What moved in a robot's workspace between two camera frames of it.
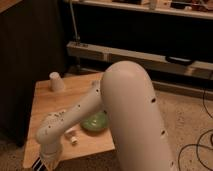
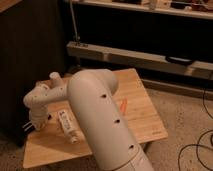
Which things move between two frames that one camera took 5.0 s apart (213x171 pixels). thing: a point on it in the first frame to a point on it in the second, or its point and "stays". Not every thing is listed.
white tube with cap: [72, 133] stays
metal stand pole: [76, 37] stays
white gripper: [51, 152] to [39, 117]
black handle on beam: [179, 61] stays
